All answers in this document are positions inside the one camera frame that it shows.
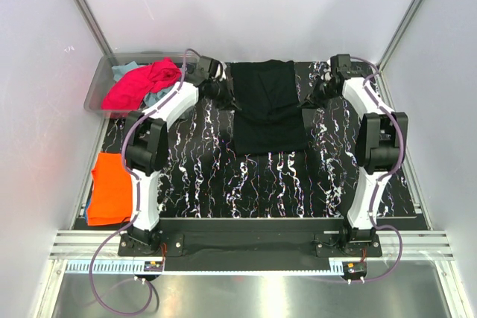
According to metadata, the aluminium frame post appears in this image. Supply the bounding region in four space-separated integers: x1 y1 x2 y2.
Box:
74 0 113 55
377 0 425 71

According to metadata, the white slotted cable duct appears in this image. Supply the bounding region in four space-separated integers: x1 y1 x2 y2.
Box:
66 258 367 279

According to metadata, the left aluminium frame post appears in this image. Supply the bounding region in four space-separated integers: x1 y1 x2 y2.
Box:
74 0 113 55

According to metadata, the folded orange t-shirt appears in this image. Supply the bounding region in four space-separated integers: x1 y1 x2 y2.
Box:
89 152 133 226

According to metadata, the grey-blue t-shirt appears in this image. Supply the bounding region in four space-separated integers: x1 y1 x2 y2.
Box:
111 61 176 109

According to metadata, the right aluminium frame post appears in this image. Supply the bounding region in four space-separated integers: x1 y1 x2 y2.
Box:
377 0 425 71

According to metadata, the clear plastic bin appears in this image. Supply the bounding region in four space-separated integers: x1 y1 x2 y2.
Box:
84 53 199 124

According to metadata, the black polo shirt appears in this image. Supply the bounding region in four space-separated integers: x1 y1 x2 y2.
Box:
230 60 309 155

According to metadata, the pink t-shirt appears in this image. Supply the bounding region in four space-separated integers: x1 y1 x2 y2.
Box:
101 57 183 110

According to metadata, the black marbled table mat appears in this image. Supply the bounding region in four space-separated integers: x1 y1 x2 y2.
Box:
72 60 418 229

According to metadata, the aluminium front rail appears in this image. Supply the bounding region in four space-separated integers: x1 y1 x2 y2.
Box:
49 230 453 261

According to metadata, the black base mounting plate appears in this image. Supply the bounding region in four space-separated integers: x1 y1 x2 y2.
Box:
119 218 382 258

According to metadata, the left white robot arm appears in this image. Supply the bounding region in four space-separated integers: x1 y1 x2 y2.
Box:
120 56 240 256

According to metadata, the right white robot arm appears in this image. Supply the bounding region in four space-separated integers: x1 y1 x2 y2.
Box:
300 54 408 257

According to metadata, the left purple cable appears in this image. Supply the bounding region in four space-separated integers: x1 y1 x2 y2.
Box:
90 48 202 314

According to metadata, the folded blue t-shirt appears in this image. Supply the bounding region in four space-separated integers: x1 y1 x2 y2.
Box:
83 201 91 226

